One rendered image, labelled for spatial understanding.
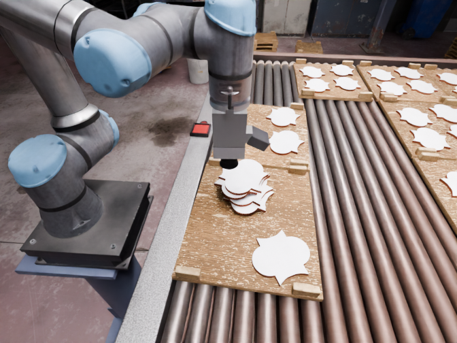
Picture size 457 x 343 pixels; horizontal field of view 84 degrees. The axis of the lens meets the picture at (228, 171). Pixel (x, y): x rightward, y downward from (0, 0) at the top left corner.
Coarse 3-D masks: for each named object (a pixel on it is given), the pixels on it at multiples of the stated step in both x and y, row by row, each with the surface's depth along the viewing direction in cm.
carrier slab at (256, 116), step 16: (256, 112) 112; (304, 112) 112; (272, 128) 104; (288, 128) 104; (304, 128) 104; (304, 144) 96; (240, 160) 90; (256, 160) 90; (272, 160) 90; (288, 160) 90; (304, 160) 90
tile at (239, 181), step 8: (248, 160) 80; (240, 168) 77; (248, 168) 77; (256, 168) 77; (224, 176) 75; (232, 176) 75; (240, 176) 75; (248, 176) 75; (256, 176) 75; (264, 176) 75; (232, 184) 73; (240, 184) 73; (248, 184) 73; (256, 184) 73; (232, 192) 71; (240, 192) 71; (248, 192) 72; (256, 192) 72
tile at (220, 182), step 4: (224, 172) 78; (220, 180) 75; (216, 184) 75; (220, 184) 74; (224, 184) 74; (224, 188) 73; (224, 192) 72; (252, 192) 72; (228, 196) 71; (232, 196) 71; (236, 196) 71; (240, 196) 71; (244, 196) 71
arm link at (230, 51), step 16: (208, 0) 35; (224, 0) 34; (240, 0) 34; (208, 16) 36; (224, 16) 35; (240, 16) 35; (208, 32) 37; (224, 32) 36; (240, 32) 36; (208, 48) 38; (224, 48) 38; (240, 48) 38; (208, 64) 42; (224, 64) 39; (240, 64) 39
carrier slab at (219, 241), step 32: (288, 192) 79; (192, 224) 70; (224, 224) 70; (256, 224) 70; (288, 224) 70; (192, 256) 64; (224, 256) 64; (256, 288) 58; (288, 288) 58; (320, 288) 58
